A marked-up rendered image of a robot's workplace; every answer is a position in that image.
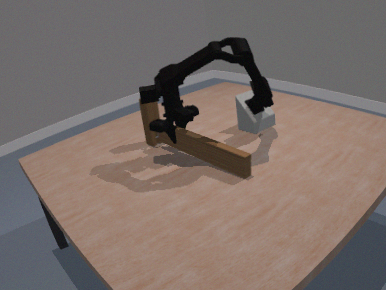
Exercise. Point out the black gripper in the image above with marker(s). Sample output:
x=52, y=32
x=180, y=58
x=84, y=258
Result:
x=167, y=125

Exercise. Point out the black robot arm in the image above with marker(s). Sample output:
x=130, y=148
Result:
x=170, y=77

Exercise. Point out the brown wooden board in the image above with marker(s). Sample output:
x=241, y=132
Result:
x=216, y=153

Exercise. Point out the brown wooden post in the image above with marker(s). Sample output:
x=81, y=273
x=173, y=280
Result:
x=150, y=112

